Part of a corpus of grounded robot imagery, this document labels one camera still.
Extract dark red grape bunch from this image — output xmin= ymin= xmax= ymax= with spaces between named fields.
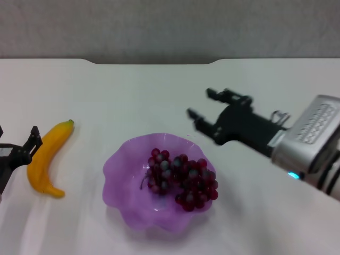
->
xmin=139 ymin=148 xmax=219 ymax=213

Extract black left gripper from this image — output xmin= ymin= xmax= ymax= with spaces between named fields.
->
xmin=0 ymin=125 xmax=44 ymax=197

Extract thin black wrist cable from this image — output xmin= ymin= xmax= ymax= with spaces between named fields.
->
xmin=270 ymin=109 xmax=291 ymax=125

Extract purple wavy plastic bowl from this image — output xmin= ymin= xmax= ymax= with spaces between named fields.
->
xmin=102 ymin=132 xmax=217 ymax=234

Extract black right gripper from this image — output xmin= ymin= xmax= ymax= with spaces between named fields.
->
xmin=186 ymin=87 xmax=288 ymax=158

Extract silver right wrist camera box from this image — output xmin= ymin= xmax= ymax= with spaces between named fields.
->
xmin=267 ymin=94 xmax=340 ymax=175

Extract yellow banana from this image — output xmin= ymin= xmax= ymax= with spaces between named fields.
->
xmin=26 ymin=119 xmax=74 ymax=199

